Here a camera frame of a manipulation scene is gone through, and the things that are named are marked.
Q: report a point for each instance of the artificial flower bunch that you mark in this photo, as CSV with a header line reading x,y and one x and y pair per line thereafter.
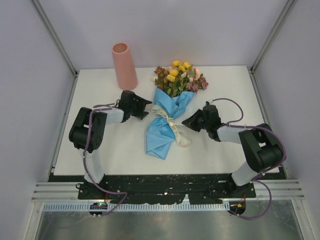
x,y
178,78

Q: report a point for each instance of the left aluminium frame post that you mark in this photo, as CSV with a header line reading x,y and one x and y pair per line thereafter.
x,y
53,34

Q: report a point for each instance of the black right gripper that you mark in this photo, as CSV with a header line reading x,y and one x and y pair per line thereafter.
x,y
191,122

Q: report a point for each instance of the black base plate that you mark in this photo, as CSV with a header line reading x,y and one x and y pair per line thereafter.
x,y
161,189

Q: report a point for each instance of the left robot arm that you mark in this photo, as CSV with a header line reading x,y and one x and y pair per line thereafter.
x,y
87,133

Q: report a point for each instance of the aluminium frame post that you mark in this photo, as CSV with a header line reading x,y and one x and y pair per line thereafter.
x,y
277,26
53,34

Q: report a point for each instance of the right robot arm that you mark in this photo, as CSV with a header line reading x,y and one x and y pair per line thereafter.
x,y
263,150

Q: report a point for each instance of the pink tapered vase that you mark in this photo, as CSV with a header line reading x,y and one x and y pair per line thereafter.
x,y
124,66

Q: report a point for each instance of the right aluminium frame post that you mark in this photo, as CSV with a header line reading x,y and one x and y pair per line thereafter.
x,y
277,26

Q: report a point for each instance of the cream ribbon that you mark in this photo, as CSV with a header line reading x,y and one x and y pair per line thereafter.
x,y
182,140

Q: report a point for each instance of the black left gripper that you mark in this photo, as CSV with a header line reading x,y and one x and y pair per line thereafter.
x,y
142,103

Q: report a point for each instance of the white slotted cable duct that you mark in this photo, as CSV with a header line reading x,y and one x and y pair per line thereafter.
x,y
185,206

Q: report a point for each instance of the blue wrapping paper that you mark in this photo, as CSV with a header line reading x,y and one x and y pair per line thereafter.
x,y
159,135

